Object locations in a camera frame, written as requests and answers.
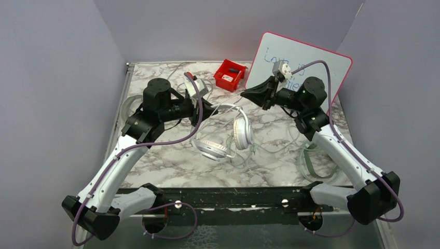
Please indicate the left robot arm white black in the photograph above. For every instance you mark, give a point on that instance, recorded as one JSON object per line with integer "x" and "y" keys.
{"x": 96, "y": 208}

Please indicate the grey headphones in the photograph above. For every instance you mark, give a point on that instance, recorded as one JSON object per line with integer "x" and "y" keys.
{"x": 126, "y": 106}

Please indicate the green headphones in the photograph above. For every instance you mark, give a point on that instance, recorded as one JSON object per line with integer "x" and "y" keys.
{"x": 307, "y": 169}

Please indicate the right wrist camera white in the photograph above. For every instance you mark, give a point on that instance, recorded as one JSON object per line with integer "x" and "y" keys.
{"x": 282, "y": 71}

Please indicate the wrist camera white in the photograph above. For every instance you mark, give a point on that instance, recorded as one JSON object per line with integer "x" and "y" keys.
{"x": 194, "y": 83}
{"x": 282, "y": 71}

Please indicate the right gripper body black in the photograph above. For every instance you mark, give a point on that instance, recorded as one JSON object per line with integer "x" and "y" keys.
{"x": 273, "y": 97}

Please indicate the pink framed whiteboard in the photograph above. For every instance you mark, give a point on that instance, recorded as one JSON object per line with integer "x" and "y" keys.
{"x": 274, "y": 47}

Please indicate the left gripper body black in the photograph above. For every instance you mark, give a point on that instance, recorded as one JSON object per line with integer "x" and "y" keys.
{"x": 194, "y": 118}

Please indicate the white headphones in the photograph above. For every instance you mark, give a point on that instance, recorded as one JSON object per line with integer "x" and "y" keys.
{"x": 225, "y": 142}

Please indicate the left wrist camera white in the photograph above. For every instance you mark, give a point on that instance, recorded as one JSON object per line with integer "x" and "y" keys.
{"x": 194, "y": 83}

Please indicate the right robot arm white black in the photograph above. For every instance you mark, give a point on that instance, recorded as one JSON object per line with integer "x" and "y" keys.
{"x": 374, "y": 192}

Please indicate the red plastic bin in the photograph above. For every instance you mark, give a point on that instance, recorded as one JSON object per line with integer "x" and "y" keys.
{"x": 228, "y": 75}

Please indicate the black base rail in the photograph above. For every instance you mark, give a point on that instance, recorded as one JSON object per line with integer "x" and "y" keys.
{"x": 216, "y": 206}

